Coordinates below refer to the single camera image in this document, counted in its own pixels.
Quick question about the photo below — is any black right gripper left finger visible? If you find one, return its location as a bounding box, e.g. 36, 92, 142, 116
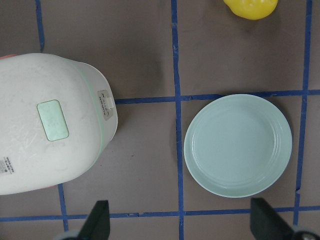
77, 200, 111, 240

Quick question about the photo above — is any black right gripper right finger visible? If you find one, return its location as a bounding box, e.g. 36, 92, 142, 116
250, 197, 294, 240

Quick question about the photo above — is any white rice cooker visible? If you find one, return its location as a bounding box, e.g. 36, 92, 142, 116
0, 53, 118, 195

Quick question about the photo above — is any yellow lemon toy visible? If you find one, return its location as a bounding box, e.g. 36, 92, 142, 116
223, 0, 279, 20

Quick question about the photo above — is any green plate near lemon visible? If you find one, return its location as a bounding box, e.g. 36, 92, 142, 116
183, 94, 293, 198

